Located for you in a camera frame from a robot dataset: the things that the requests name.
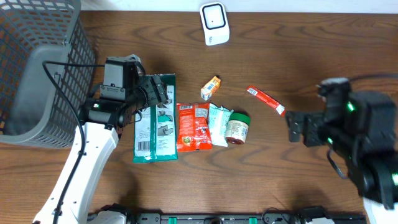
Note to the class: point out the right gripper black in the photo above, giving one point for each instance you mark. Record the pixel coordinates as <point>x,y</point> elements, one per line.
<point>318,121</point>

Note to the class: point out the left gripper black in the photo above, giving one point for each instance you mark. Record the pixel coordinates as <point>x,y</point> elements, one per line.
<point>151,86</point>

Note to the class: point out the green white snack bag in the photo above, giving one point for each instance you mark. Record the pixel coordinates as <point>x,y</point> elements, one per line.
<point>154,128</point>

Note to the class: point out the small red wrapper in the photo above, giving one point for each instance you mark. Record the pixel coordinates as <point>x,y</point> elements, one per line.
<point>267,99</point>

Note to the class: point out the red snack packet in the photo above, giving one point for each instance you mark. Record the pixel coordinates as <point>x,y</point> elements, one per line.
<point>193,133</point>

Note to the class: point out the orange white small packet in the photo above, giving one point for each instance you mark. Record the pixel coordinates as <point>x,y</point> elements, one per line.
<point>209,88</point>

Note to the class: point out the teal white snack packet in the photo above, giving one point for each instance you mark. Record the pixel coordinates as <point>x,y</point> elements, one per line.
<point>218,118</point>

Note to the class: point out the green-lid white jar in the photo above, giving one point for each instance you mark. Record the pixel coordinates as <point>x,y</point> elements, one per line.
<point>237,128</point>

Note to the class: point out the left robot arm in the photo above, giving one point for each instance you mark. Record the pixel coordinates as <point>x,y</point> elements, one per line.
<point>96,137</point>

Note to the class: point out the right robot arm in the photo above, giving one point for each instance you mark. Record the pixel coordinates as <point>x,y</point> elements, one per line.
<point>359,126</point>

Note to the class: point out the white barcode scanner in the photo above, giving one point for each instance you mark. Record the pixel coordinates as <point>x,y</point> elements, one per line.
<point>215,23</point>

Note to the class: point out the grey plastic mesh basket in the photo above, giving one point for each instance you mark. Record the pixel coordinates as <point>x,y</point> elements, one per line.
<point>41,38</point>

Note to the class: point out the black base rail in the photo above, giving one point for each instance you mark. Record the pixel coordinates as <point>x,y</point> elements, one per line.
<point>217,217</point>

